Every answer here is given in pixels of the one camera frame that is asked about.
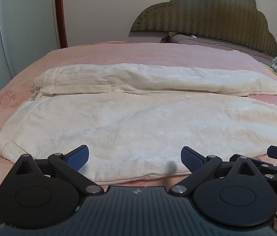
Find grey striped pillow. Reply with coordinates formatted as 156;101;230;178
160;31;276;63

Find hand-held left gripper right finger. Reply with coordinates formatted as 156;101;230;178
169;146;265;197

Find brown wooden door frame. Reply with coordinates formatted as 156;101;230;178
54;0;68;49

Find cream white pants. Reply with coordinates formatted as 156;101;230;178
0;63;277;185

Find green padded headboard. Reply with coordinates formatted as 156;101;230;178
130;0;277;57

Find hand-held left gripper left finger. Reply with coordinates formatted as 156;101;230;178
13;145;105;197

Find white wardrobe with flower decals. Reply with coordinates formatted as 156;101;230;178
0;0;61;110

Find pink bed blanket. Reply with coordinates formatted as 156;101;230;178
0;41;277;231

